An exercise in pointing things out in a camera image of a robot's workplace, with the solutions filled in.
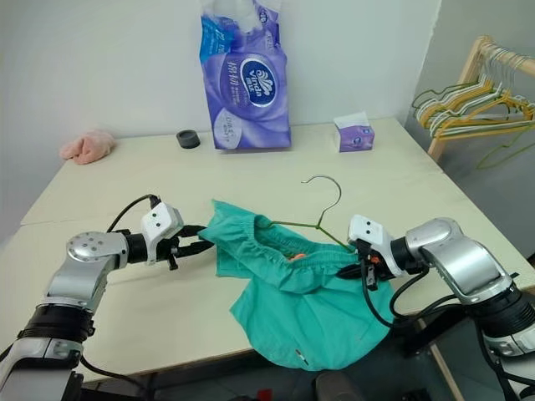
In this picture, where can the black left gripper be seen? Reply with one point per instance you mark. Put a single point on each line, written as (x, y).
(177, 248)

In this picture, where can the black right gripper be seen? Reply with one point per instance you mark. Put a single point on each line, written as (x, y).
(378, 267)

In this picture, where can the green shorts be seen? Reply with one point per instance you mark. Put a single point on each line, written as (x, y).
(317, 309)

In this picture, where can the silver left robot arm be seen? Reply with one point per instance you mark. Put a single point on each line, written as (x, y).
(79, 271)

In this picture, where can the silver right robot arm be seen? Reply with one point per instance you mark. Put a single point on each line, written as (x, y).
(464, 259)

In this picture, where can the green coated hanger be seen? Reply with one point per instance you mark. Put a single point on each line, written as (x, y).
(434, 92)

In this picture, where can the black round container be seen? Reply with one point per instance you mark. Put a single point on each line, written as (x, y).
(187, 139)

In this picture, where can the dark rounded shape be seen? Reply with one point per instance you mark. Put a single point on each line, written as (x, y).
(338, 386)

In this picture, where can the small purple tissue pack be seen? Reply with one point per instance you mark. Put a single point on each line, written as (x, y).
(355, 135)

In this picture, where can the pink cloth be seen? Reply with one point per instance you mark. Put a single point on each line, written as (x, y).
(88, 146)

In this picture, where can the large purple tissue pack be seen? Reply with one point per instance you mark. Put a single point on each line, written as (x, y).
(251, 83)

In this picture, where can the wooden clothes rack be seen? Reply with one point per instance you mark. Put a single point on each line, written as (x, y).
(460, 92)

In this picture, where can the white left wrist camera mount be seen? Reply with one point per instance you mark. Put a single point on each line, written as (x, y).
(161, 221)

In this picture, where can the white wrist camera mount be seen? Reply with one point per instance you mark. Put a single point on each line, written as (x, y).
(161, 221)
(368, 229)

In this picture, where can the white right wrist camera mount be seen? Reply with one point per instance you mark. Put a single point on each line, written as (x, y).
(368, 229)

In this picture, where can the black table frame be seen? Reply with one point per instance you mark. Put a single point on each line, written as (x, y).
(416, 336)

